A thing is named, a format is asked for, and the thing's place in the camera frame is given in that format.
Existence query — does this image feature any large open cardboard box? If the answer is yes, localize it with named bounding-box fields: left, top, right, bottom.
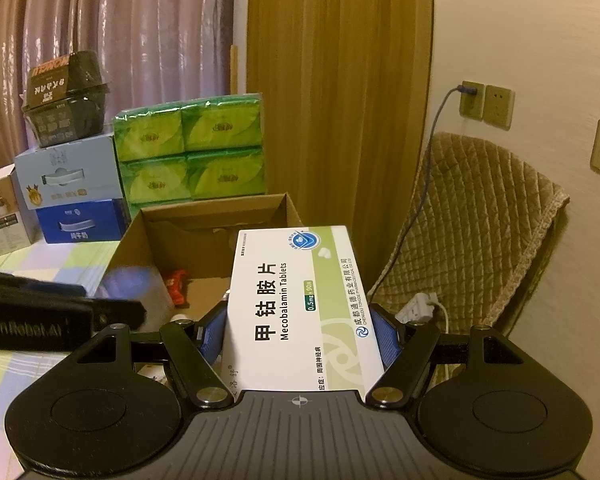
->
left=105, top=194, right=301, bottom=336

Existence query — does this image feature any blue floss pick box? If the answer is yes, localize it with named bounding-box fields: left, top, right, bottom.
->
left=95, top=266, right=152, bottom=301

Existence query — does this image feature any wall power outlet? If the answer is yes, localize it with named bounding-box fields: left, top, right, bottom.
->
left=458, top=80, right=486, bottom=122

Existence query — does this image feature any light blue milk carton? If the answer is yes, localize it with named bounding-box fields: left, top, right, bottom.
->
left=15, top=133, right=123, bottom=210

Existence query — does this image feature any green tissue pack stack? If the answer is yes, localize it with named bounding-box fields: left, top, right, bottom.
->
left=112, top=93, right=266, bottom=216

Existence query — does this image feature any quilted beige chair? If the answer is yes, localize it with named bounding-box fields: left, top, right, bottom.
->
left=367, top=133, right=569, bottom=335

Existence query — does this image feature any red candy wrapper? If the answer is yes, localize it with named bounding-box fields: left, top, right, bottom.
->
left=162, top=269, right=188, bottom=308

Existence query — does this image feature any white humidifier product box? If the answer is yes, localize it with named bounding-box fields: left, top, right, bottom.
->
left=0, top=164, right=38, bottom=257

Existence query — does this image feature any dark blue milk carton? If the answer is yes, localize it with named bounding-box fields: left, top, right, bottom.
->
left=36, top=200, right=129, bottom=244

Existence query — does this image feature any purple curtain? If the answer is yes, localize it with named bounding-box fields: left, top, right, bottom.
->
left=0, top=0, right=233, bottom=167

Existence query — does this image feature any black charger cable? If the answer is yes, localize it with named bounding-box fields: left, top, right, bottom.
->
left=367, top=84, right=479, bottom=296

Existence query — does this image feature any white Mecobalamin tablet box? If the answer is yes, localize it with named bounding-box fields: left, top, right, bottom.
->
left=221, top=226, right=384, bottom=396

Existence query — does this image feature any black food container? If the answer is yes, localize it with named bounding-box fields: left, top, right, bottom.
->
left=22, top=50, right=109, bottom=148

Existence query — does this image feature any white power strip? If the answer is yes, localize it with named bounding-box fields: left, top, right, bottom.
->
left=394, top=292, right=438, bottom=324

